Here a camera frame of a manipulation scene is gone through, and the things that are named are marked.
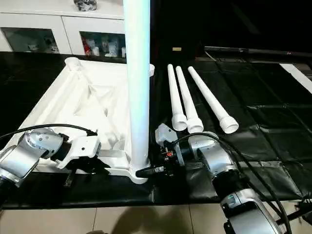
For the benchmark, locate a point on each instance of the white plastic table leg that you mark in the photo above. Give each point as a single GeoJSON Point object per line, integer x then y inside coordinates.
{"type": "Point", "coordinates": [138, 73]}
{"type": "Point", "coordinates": [187, 102]}
{"type": "Point", "coordinates": [209, 97]}
{"type": "Point", "coordinates": [174, 97]}

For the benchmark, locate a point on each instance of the white plastic table top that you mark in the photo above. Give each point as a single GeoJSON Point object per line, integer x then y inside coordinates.
{"type": "Point", "coordinates": [97, 102]}

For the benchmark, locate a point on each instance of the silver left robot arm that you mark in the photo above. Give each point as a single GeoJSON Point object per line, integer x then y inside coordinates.
{"type": "Point", "coordinates": [24, 156]}

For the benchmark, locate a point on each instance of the black work mat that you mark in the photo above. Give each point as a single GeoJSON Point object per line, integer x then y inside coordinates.
{"type": "Point", "coordinates": [273, 146]}

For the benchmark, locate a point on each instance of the small tan label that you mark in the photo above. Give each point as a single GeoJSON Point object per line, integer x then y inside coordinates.
{"type": "Point", "coordinates": [177, 48]}

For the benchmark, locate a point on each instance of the small red bottle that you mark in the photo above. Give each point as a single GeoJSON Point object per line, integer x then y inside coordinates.
{"type": "Point", "coordinates": [87, 48]}

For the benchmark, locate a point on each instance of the small white jar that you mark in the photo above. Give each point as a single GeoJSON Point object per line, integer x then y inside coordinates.
{"type": "Point", "coordinates": [113, 48]}

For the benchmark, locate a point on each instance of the small dark figurines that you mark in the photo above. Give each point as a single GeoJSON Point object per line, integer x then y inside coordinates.
{"type": "Point", "coordinates": [41, 47]}

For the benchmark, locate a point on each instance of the white glass-door cabinet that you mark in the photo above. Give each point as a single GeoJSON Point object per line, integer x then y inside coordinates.
{"type": "Point", "coordinates": [58, 24]}

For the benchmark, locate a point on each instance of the large black cabinet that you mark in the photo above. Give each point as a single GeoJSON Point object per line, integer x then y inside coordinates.
{"type": "Point", "coordinates": [234, 24]}

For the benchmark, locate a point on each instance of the small grey metal object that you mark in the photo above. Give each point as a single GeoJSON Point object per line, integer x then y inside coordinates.
{"type": "Point", "coordinates": [85, 5]}

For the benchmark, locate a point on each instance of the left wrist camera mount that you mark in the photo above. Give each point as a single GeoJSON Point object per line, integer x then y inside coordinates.
{"type": "Point", "coordinates": [80, 146]}

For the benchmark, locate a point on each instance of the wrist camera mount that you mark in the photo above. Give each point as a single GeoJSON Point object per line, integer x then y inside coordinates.
{"type": "Point", "coordinates": [80, 146]}
{"type": "Point", "coordinates": [165, 134]}

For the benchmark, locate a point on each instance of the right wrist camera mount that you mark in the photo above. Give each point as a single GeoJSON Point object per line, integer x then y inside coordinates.
{"type": "Point", "coordinates": [165, 134]}

